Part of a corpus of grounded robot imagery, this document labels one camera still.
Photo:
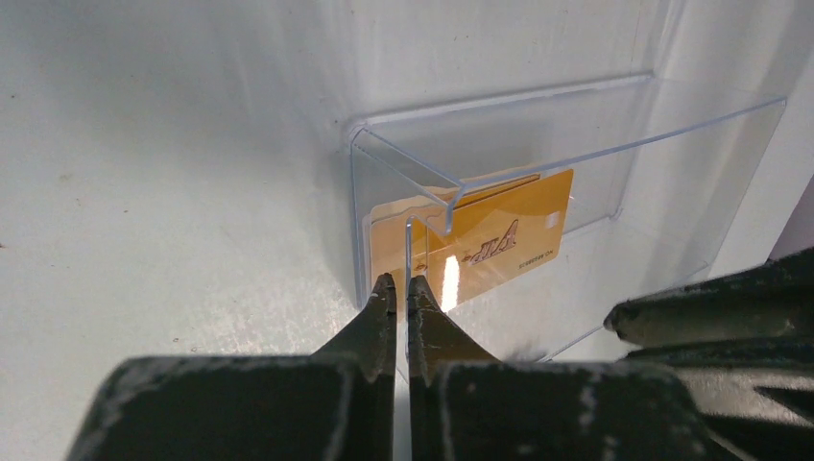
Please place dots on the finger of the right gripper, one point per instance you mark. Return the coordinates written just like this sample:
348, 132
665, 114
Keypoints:
742, 345

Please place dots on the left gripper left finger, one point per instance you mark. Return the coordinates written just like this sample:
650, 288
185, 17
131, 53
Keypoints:
334, 404

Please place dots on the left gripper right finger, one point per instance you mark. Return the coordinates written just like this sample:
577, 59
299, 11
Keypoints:
468, 405

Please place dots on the clear acrylic box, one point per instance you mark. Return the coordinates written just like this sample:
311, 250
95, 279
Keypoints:
661, 168

